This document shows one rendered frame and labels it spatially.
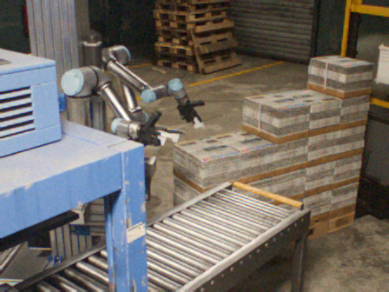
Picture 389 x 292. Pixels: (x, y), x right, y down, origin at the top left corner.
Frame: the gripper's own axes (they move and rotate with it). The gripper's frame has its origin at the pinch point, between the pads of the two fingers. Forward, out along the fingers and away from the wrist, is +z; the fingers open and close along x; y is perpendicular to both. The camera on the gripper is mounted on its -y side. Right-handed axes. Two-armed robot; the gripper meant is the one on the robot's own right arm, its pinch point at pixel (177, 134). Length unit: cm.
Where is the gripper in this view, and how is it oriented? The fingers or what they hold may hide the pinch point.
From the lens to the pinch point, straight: 244.6
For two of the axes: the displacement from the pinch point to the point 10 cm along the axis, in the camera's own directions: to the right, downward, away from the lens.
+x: -4.7, 1.9, -8.6
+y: -0.9, 9.6, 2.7
